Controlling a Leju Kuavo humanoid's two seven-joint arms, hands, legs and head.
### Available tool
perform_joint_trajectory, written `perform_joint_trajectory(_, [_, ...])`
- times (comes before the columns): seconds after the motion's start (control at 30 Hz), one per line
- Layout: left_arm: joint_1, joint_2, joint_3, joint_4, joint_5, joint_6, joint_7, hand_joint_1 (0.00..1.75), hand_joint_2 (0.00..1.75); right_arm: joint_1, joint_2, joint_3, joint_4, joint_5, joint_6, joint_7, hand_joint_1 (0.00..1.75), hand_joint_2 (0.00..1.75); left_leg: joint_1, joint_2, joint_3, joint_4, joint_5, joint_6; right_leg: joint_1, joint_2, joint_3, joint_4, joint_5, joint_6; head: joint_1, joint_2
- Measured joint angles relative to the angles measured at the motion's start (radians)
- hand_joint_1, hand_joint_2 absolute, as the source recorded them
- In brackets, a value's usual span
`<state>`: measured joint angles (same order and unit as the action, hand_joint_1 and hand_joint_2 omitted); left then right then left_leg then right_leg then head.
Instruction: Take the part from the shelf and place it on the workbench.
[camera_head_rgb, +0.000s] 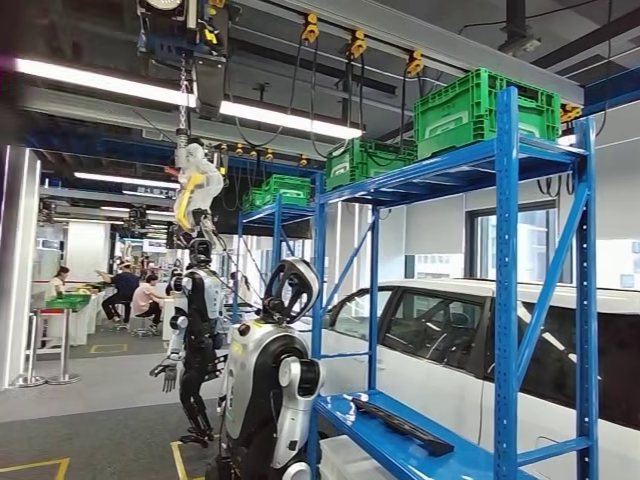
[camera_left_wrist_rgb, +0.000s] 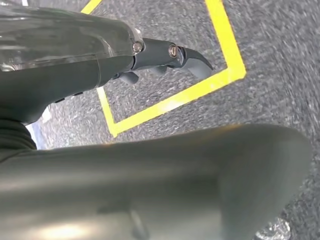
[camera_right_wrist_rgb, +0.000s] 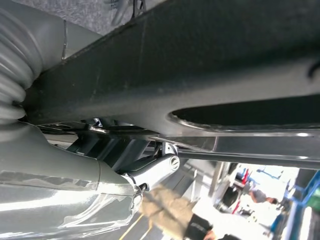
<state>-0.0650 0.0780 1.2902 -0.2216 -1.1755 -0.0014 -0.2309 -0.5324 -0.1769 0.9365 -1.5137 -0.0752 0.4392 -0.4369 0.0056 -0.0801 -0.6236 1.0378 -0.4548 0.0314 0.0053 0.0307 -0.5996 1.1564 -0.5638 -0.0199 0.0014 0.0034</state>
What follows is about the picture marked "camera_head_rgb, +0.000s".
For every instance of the blue steel shelf rack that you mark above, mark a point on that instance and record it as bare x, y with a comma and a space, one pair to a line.
506, 265
276, 232

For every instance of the long black car part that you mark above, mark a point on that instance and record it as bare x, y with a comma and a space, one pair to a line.
400, 424

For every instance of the green plastic crate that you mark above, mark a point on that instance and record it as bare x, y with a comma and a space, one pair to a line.
252, 199
480, 112
67, 303
287, 191
370, 166

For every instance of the long ceiling lamp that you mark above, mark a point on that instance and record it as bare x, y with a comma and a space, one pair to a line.
100, 81
290, 121
125, 180

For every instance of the silver black humanoid robot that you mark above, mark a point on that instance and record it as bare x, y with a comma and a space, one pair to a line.
250, 371
200, 331

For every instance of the plastic wrapped yellow hoist hook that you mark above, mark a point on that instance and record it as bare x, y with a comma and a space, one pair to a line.
200, 179

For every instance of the white car body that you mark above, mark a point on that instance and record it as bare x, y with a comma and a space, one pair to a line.
425, 391

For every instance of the black overhead hoist trolley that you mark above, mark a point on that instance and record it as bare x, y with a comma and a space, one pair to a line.
210, 79

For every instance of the blue hanging sign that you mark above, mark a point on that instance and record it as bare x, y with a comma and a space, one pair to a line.
155, 192

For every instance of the white plastic bin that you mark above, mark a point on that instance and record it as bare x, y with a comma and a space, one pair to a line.
350, 460

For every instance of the person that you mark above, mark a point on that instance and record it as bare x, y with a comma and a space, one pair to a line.
122, 291
56, 285
145, 301

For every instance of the white covered table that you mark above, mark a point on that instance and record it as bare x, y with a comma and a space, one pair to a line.
80, 328

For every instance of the grey overhead crane rail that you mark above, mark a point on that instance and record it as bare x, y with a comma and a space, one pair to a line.
450, 54

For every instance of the chrome barrier post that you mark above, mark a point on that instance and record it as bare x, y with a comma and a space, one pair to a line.
64, 344
32, 344

